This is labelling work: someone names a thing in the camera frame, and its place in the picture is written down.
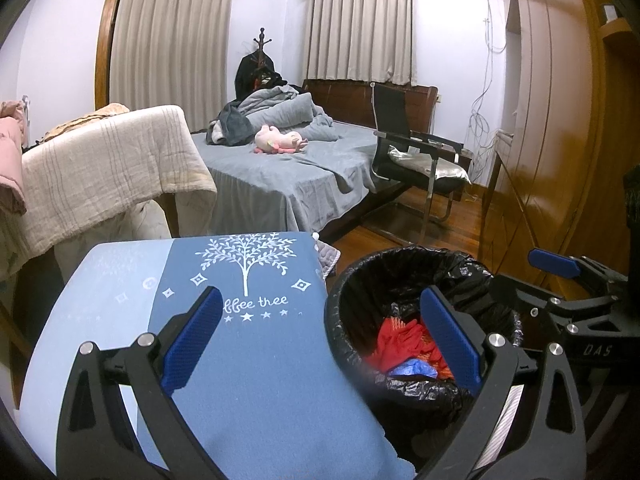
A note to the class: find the grey bed sheet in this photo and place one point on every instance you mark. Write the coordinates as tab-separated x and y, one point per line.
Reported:
270	180

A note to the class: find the red cloth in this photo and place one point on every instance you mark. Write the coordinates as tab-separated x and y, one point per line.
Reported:
400	342

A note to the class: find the beige striped blanket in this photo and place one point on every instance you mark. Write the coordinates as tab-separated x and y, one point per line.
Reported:
110	170

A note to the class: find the pile of grey clothes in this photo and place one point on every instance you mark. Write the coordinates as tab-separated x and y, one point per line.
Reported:
290	110

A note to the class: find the tan cloth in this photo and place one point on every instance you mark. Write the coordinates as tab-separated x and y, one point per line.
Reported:
100	115

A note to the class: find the pink padded jacket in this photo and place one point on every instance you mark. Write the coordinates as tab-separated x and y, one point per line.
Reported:
10	160

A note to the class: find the silver cushion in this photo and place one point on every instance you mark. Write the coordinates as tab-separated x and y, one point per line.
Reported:
430	165

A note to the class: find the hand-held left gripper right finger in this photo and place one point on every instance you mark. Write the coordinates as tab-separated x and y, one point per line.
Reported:
450	342

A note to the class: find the dark grey garment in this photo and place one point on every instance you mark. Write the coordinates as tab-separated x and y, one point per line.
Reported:
235	127

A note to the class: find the blue plastic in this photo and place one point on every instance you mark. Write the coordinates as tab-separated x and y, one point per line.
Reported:
412	367

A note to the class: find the cream quilt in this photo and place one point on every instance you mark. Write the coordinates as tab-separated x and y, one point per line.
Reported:
145	225

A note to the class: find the wide beige curtain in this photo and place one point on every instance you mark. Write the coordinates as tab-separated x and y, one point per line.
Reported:
170	45

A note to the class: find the trash bin with black bag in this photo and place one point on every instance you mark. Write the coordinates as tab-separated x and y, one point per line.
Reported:
400	280

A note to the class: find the wooden window frame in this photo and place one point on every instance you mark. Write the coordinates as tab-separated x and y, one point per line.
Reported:
105	50

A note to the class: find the wooden wardrobe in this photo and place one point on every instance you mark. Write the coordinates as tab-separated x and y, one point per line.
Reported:
560	110

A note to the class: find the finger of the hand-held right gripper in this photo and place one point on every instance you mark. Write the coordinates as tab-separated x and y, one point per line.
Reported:
555	261
550	307

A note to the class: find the pink plush toy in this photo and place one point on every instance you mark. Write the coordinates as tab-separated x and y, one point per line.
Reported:
277	140

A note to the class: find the blue tree-print tablecloth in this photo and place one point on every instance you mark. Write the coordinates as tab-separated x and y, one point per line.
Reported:
280	385

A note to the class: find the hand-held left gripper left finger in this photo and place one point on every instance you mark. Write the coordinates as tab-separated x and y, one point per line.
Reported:
192	340

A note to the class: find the grey quilted mat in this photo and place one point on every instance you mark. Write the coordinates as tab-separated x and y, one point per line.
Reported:
327	260

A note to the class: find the dark wooden coat rack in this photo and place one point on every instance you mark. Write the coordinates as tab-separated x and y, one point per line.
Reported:
260	45

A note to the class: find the black chair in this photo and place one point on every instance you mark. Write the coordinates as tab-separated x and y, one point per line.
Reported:
392	107

